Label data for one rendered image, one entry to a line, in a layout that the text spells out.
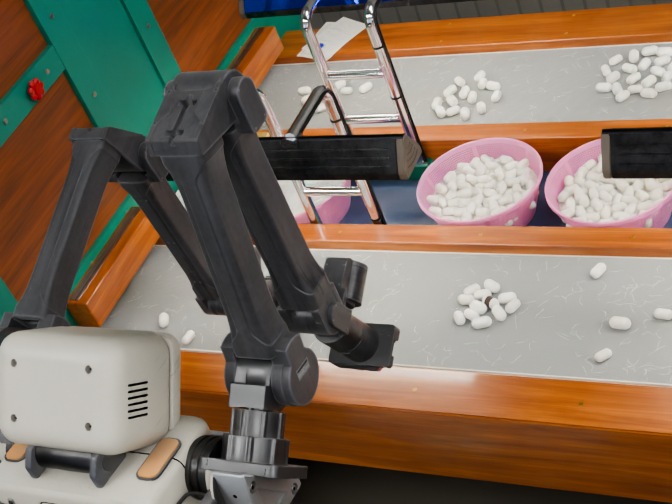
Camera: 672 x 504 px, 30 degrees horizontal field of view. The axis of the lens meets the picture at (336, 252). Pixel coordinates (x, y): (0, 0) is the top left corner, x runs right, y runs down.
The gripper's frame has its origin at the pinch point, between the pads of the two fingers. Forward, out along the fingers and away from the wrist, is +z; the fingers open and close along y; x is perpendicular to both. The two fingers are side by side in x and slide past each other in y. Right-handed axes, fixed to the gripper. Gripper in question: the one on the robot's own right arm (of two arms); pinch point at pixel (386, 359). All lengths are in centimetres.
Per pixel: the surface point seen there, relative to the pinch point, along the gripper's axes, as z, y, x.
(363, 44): 76, 60, -98
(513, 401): 26.2, -11.7, -0.5
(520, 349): 34.7, -8.4, -11.7
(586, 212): 52, -11, -44
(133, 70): 26, 87, -67
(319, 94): 14, 30, -53
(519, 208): 50, 2, -45
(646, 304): 40, -28, -23
